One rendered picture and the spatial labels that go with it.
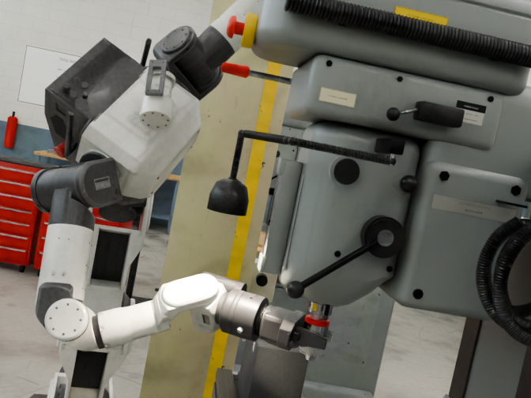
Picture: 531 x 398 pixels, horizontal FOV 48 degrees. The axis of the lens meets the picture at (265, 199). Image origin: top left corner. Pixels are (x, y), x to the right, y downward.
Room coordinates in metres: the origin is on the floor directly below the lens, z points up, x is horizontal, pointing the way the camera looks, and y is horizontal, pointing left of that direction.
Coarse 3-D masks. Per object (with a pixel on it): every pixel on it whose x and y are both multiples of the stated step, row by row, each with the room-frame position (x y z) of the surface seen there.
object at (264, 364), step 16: (256, 352) 1.32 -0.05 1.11; (272, 352) 1.31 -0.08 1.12; (288, 352) 1.32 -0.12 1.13; (240, 368) 1.52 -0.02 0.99; (256, 368) 1.31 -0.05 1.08; (272, 368) 1.31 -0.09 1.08; (288, 368) 1.32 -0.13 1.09; (304, 368) 1.32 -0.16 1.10; (240, 384) 1.46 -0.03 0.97; (256, 384) 1.31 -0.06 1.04; (272, 384) 1.31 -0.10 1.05; (288, 384) 1.32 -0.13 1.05
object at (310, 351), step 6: (306, 324) 1.11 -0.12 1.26; (312, 330) 1.09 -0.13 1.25; (318, 330) 1.09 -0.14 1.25; (324, 330) 1.10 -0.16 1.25; (324, 336) 1.10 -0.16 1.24; (300, 348) 1.11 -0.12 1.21; (306, 348) 1.10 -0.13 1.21; (312, 348) 1.09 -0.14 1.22; (306, 354) 1.10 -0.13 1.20; (312, 354) 1.09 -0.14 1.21; (318, 354) 1.10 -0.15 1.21
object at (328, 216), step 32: (320, 128) 1.04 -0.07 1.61; (352, 128) 1.03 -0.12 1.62; (320, 160) 1.03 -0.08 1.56; (352, 160) 1.01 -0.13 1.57; (416, 160) 1.04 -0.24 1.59; (320, 192) 1.02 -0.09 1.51; (352, 192) 1.02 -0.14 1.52; (384, 192) 1.03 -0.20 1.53; (320, 224) 1.02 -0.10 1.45; (352, 224) 1.02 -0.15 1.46; (288, 256) 1.05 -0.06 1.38; (320, 256) 1.02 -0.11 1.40; (320, 288) 1.04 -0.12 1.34; (352, 288) 1.04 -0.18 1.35
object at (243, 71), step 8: (224, 64) 1.17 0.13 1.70; (232, 64) 1.18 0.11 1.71; (224, 72) 1.18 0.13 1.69; (232, 72) 1.18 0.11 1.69; (240, 72) 1.18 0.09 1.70; (248, 72) 1.18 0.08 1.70; (256, 72) 1.19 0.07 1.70; (272, 80) 1.19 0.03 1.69; (280, 80) 1.19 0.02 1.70; (288, 80) 1.19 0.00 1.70
